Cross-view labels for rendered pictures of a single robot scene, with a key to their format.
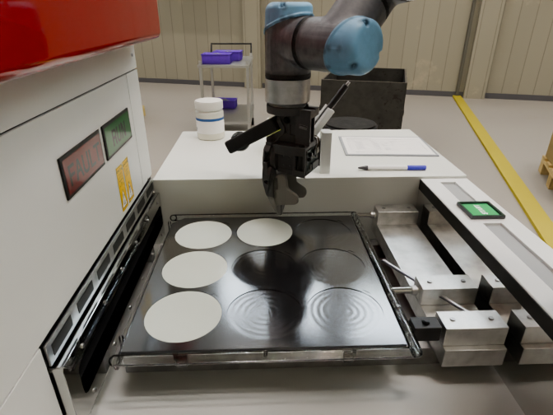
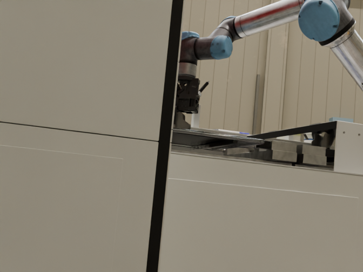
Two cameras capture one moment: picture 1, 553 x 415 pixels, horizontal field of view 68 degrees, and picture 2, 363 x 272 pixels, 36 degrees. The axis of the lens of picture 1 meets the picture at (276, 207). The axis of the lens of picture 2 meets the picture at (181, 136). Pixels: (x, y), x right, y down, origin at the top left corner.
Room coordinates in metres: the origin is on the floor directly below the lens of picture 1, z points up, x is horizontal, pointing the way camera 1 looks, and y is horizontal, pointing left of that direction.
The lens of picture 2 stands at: (-1.06, 0.48, 0.72)
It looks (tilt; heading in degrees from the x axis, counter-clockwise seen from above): 6 degrees up; 344
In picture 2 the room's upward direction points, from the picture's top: 5 degrees clockwise
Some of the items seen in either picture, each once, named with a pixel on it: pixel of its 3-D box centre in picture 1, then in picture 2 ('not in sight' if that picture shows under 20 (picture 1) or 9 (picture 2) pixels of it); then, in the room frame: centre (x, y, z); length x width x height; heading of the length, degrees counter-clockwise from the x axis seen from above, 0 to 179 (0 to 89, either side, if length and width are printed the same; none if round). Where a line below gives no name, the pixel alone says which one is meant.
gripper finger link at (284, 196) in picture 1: (284, 197); (180, 126); (0.68, -0.01, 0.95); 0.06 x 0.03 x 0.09; 63
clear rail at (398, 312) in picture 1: (377, 266); (235, 145); (0.54, -0.16, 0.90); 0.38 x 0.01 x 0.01; 2
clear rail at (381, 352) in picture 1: (267, 356); (203, 134); (0.36, 0.01, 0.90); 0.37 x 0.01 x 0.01; 92
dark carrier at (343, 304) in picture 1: (263, 268); (181, 138); (0.54, 0.02, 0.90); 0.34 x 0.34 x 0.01; 2
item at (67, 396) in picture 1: (127, 277); not in sight; (0.51, 0.23, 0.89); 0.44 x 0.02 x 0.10; 2
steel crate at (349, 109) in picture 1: (364, 108); not in sight; (4.23, -0.90, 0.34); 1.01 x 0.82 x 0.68; 168
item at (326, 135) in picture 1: (317, 139); (192, 109); (0.79, -0.08, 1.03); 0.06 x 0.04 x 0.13; 92
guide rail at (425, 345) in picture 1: (309, 353); (212, 159); (0.42, -0.04, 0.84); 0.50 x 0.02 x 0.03; 92
